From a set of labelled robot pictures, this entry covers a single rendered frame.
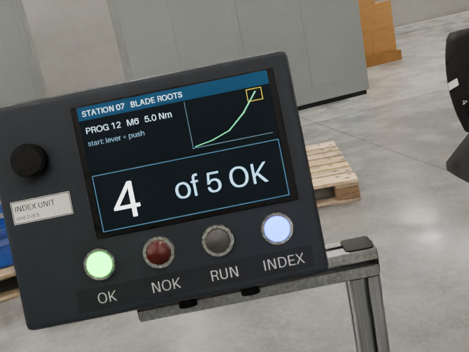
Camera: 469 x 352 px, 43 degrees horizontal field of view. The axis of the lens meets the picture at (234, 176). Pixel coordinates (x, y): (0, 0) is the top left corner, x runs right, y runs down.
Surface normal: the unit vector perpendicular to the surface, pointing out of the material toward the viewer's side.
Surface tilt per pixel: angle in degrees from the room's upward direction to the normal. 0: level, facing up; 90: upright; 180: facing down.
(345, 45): 90
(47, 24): 90
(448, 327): 0
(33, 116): 75
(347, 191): 88
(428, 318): 0
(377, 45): 90
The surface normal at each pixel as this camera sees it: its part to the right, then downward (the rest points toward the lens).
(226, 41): 0.26, 0.22
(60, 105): 0.00, 0.02
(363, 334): 0.05, 0.27
